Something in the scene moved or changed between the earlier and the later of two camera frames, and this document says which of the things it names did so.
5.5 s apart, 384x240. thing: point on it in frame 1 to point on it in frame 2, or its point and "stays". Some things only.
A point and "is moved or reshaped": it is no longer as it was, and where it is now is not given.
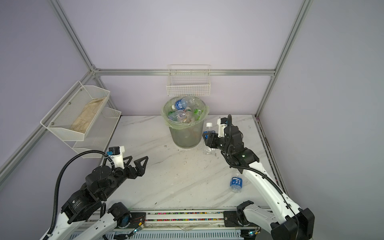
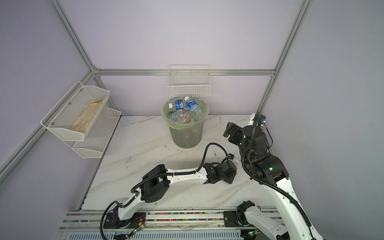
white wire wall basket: x=188 y=80 stays
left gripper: x=140 y=170 to x=231 y=178
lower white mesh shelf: x=97 y=136 stays
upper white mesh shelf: x=75 y=113 stays
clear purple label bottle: x=180 y=115 stays
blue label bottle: x=236 y=183 is moved or reshaped
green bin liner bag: x=174 y=125 stays
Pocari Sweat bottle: x=209 y=129 to x=196 y=112
